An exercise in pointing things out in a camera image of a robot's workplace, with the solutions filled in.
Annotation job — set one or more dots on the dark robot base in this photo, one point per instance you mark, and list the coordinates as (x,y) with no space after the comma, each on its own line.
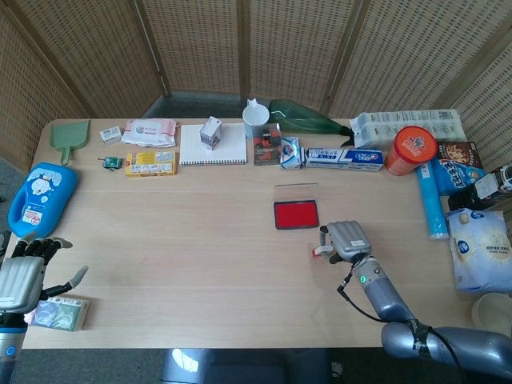
(240,366)

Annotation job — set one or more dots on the beige bowl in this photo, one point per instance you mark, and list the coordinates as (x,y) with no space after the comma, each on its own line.
(494,312)

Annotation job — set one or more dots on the green plastic dustpan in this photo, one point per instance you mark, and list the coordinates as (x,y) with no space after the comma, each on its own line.
(70,134)

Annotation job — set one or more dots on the small purple white milk carton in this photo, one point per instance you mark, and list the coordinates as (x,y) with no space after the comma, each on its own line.
(210,134)

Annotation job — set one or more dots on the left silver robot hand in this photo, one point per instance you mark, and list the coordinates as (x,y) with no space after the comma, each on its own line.
(20,280)

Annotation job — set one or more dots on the small white cardboard box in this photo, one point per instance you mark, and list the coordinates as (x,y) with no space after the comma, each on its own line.
(110,135)

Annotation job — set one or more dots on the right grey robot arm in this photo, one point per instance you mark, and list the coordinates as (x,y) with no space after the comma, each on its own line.
(384,292)

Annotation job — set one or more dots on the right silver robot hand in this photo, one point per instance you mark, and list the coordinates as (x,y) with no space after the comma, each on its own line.
(350,240)

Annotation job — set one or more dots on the white plastic cup with spout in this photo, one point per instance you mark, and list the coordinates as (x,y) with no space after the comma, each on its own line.
(256,116)

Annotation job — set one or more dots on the woven wooden folding screen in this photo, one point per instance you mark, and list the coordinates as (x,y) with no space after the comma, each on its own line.
(200,48)

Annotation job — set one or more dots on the brown cookie box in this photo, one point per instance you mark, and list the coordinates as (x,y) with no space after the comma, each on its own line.
(460,154)

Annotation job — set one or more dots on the white spiral notebook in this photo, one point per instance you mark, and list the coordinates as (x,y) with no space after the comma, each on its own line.
(232,148)

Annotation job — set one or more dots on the blue cartoon detergent bottle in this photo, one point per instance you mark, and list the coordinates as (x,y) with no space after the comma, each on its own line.
(40,200)

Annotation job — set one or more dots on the pink white wet wipes pack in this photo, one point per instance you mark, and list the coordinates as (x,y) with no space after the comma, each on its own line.
(148,134)

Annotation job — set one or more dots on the clear box black orange contents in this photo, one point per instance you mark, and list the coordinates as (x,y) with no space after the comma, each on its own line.
(266,148)

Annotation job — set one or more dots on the green tissue packet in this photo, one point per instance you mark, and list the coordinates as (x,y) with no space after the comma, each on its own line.
(64,314)

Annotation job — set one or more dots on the blue snack bag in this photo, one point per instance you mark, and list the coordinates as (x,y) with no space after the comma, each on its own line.
(460,178)

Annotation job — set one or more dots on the blue white soap box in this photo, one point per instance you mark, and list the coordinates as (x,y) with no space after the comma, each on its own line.
(291,154)

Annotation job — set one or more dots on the red ink pad clear lid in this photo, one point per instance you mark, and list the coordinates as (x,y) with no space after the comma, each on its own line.
(296,215)

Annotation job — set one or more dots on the dark sauce bottle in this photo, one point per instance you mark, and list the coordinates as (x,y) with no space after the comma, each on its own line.
(472,194)

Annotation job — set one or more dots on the yellow flat cardboard box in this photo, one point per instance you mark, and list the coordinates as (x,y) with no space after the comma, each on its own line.
(151,164)

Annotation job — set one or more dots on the red and white stamp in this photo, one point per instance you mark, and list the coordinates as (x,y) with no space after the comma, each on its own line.
(318,252)

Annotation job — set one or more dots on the pink tissue packet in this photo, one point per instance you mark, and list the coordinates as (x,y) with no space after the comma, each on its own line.
(29,318)

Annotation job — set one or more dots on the blue white tissue pack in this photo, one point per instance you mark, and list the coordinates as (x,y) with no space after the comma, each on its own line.
(484,252)

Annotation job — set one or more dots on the blue white toothpaste box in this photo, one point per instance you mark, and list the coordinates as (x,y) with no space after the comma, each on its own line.
(344,159)

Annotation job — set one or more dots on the light blue cylindrical tube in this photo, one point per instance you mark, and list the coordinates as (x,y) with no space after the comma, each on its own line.
(432,204)

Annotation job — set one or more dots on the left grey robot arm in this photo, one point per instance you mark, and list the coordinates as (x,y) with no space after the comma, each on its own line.
(10,344)

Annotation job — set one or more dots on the green toy tank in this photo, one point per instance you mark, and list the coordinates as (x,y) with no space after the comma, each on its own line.
(111,162)

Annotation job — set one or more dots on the green plastic bottle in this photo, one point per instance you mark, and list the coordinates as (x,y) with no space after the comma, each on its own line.
(304,118)

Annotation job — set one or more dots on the white printed plastic package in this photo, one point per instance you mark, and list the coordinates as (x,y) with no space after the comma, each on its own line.
(408,120)

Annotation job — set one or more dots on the orange canister red lid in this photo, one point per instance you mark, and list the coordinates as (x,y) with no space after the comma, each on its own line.
(408,154)

